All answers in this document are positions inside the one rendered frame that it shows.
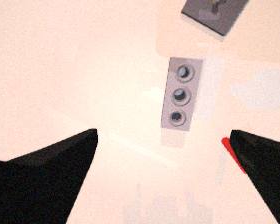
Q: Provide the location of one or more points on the grey base plate with two pins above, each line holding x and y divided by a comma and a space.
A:
217, 15

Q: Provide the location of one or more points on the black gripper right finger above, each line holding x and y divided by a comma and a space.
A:
259, 157

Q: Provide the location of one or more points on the grey plate with round holes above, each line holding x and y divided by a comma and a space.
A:
178, 110

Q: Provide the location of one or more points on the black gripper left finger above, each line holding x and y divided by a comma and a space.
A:
41, 187

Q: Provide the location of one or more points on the red peg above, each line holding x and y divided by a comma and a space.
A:
225, 142

